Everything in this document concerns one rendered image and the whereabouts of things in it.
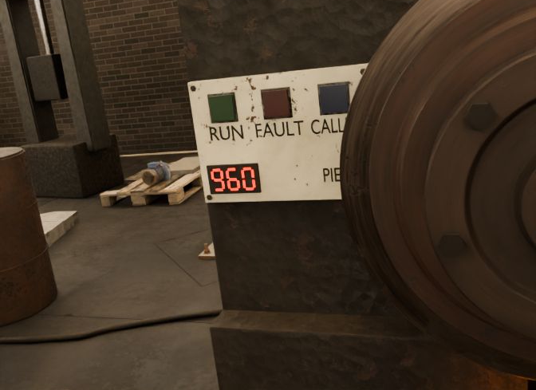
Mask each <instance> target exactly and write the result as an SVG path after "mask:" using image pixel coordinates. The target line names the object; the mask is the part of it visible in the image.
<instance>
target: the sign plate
mask: <svg viewBox="0 0 536 390"><path fill-rule="evenodd" d="M367 65H368V63H367V64H359V65H344V66H337V67H328V68H320V69H306V70H298V71H289V72H282V73H267V74H259V75H251V76H243V77H228V78H220V79H212V80H205V81H192V82H188V83H187V85H188V90H189V96H190V102H191V111H192V116H193V122H194V128H195V138H196V143H197V148H198V154H199V164H200V170H201V175H202V181H203V190H204V196H205V202H206V203H225V202H257V201H289V200H320V199H342V198H341V185H340V153H341V140H342V135H343V130H344V126H345V120H346V117H347V113H348V112H330V113H321V99H320V90H319V86H325V85H341V84H346V86H347V97H348V106H350V104H351V101H352V98H353V94H354V93H355V90H356V88H357V85H358V83H359V81H360V79H361V76H362V74H363V72H364V71H365V69H366V67H367ZM282 89H287V90H288V97H289V105H290V116H278V117H267V118H265V113H264V106H263V99H262V92H264V91H273V90H282ZM230 94H232V95H233V101H234V112H235V118H236V120H225V121H215V122H212V119H211V109H210V103H209V97H212V96H221V95H230ZM244 167H250V169H251V170H254V178H252V175H251V170H244V177H245V178H243V177H242V170H243V168H244ZM228 168H235V171H228ZM213 169H220V171H222V172H223V179H221V174H220V171H213ZM211 171H213V174H214V179H212V178H211ZM226 171H228V173H229V179H233V178H236V179H237V180H239V185H240V188H238V185H237V180H234V181H230V180H229V179H227V174H226ZM215 179H221V180H222V181H224V186H225V188H223V185H222V181H215ZM243 180H245V184H246V187H253V182H252V180H254V181H255V187H254V190H246V187H245V188H243V183H242V181H243ZM227 181H230V186H231V188H238V190H237V191H231V188H228V185H227ZM221 188H223V190H222V191H216V190H215V189H221Z"/></svg>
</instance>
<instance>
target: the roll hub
mask: <svg viewBox="0 0 536 390"><path fill-rule="evenodd" d="M479 103H488V104H489V105H490V107H491V108H492V110H493V111H494V113H495V115H496V117H495V119H494V121H493V122H492V124H491V126H490V127H489V129H482V130H472V128H471V126H470V125H469V123H468V122H467V121H466V119H465V118H464V117H465V116H466V114H467V111H468V110H469V108H470V107H471V104H479ZM424 213H425V220H426V225H427V229H428V235H429V238H430V241H431V244H432V247H433V250H434V251H435V255H436V257H437V258H438V260H439V263H440V265H441V266H442V267H443V270H444V271H445V273H446V274H447V276H448V277H449V278H450V279H451V281H452V283H453V284H454V285H455V286H456V288H457V289H458V290H459V291H460V292H461V293H462V294H463V296H464V297H465V298H466V299H467V300H469V301H470V302H471V303H472V304H473V305H474V306H476V307H477V308H478V309H480V310H481V311H482V312H484V313H485V314H486V315H487V316H488V317H491V318H492V319H494V320H495V321H497V322H498V323H500V324H502V325H504V326H506V327H507V328H509V329H512V330H514V331H516V332H518V333H521V334H523V335H526V336H528V337H532V338H534V339H536V47H534V48H532V49H528V50H527V51H525V52H523V53H520V54H518V55H516V56H514V57H512V58H511V59H509V60H507V61H505V62H503V63H502V64H501V65H499V66H497V67H496V68H494V69H492V70H491V71H490V72H489V73H488V74H486V75H485V76H484V77H482V78H481V79H480V80H479V81H478V82H476V83H475V84H474V85H473V86H472V87H471V88H470V89H469V90H468V91H467V92H466V93H465V94H464V95H463V97H462V98H461V99H460V100H459V101H458V103H457V104H456V105H455V107H454V108H453V109H452V110H451V112H450V113H449V115H448V116H447V119H446V120H445V121H444V123H443V125H442V127H441V129H440V130H439V133H438V136H437V137H436V139H435V143H434V145H433V148H432V152H431V155H430V159H429V162H428V170H427V176H426V181H425V188H424ZM444 233H459V235H460V236H461V238H462V239H463V241H464V242H465V243H466V245H467V246H466V248H465V250H464V251H463V253H462V254H461V256H460V257H459V258H445V257H444V256H443V254H442V252H441V251H440V250H439V248H438V243H439V241H440V239H441V238H442V236H443V234H444Z"/></svg>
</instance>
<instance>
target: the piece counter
mask: <svg viewBox="0 0 536 390"><path fill-rule="evenodd" d="M244 170H251V169H250V167H244V168H243V170H242V177H243V178H245V177H244ZM213 171H220V169H213ZM213 171H211V178H212V179H214V174H213ZM228 171H235V168H228ZM228 171H226V174H227V179H229V173H228ZM220 174H221V179H223V172H222V171H220ZM251 175H252V178H254V170H251ZM221 179H215V181H222V180H221ZM229 180H230V181H234V180H237V179H236V178H233V179H229ZM230 181H227V185H228V188H231V186H230ZM252 182H253V187H246V184H245V180H243V181H242V183H243V188H245V187H246V190H254V187H255V181H254V180H252ZM222 185H223V188H225V186H224V181H222ZM237 185H238V188H240V185H239V180H237ZM223 188H221V189H215V190H216V191H222V190H223ZM238 188H231V191H237V190H238Z"/></svg>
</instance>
